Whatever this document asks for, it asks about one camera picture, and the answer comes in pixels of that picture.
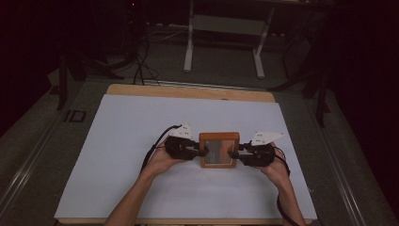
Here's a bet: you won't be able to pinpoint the white table mat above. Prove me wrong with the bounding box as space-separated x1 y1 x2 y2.
54 93 318 221

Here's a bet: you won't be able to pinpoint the person's left hand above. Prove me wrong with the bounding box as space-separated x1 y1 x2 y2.
140 137 187 180

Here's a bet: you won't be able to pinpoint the black floor cables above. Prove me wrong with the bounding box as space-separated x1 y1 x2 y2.
131 29 162 87

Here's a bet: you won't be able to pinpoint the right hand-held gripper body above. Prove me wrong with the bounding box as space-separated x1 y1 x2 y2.
242 130 286 168

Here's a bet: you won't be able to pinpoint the black floor socket box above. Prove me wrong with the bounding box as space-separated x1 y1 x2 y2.
63 109 88 123

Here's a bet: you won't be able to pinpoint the white metal desk frame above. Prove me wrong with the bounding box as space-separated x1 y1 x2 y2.
184 0 277 80

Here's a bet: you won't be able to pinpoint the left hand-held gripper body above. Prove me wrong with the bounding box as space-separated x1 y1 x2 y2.
164 123 200 161

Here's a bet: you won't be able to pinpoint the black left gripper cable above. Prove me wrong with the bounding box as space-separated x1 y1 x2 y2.
139 123 184 173

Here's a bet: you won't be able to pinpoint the person's right hand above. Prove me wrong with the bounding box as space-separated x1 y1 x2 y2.
259 141 292 186

